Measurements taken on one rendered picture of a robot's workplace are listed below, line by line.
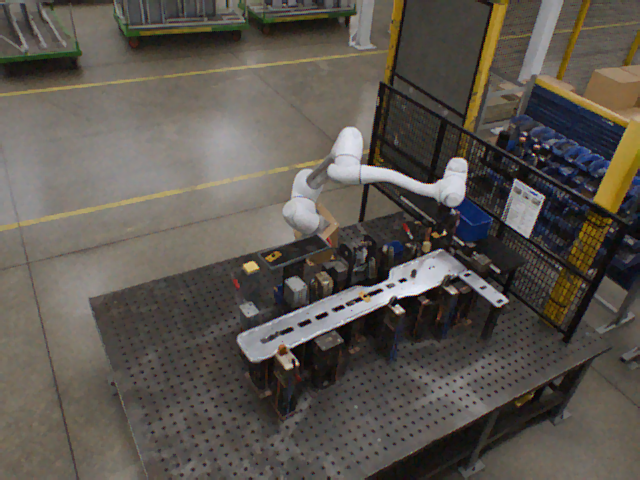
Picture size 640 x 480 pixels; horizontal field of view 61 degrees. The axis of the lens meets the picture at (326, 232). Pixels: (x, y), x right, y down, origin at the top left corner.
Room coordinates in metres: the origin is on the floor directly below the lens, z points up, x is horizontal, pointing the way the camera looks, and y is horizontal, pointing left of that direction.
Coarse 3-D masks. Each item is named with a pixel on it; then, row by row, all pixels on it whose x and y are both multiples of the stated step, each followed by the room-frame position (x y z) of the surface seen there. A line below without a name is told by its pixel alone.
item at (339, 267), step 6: (336, 264) 2.23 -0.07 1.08; (342, 264) 2.24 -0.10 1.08; (336, 270) 2.19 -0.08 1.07; (342, 270) 2.19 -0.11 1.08; (336, 276) 2.18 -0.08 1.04; (342, 276) 2.19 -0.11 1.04; (336, 282) 2.17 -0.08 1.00; (342, 282) 2.19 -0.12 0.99; (336, 288) 2.17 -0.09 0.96; (342, 288) 2.21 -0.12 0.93
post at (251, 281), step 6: (258, 270) 2.04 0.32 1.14; (246, 276) 2.01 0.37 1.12; (252, 276) 2.01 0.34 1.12; (258, 276) 2.04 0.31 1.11; (246, 282) 2.01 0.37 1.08; (252, 282) 2.01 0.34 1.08; (258, 282) 2.04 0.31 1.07; (246, 288) 2.01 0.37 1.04; (252, 288) 2.01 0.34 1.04; (246, 294) 2.02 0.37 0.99; (252, 294) 2.02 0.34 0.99; (246, 300) 2.02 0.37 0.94; (252, 300) 2.02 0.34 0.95
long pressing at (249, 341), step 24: (408, 264) 2.39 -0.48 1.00; (432, 264) 2.42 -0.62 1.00; (456, 264) 2.44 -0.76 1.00; (360, 288) 2.15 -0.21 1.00; (384, 288) 2.17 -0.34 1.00; (408, 288) 2.19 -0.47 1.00; (312, 312) 1.93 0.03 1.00; (336, 312) 1.95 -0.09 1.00; (360, 312) 1.97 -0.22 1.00; (240, 336) 1.72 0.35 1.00; (264, 336) 1.74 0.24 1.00; (288, 336) 1.76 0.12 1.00; (312, 336) 1.78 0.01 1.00
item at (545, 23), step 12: (552, 0) 6.35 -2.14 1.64; (540, 12) 6.43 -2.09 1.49; (552, 12) 6.34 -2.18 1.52; (540, 24) 6.39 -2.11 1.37; (552, 24) 6.38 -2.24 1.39; (540, 36) 6.35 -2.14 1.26; (528, 48) 6.44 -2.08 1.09; (540, 48) 6.34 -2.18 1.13; (528, 60) 6.40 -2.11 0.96; (540, 60) 6.38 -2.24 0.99; (528, 72) 6.36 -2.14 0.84
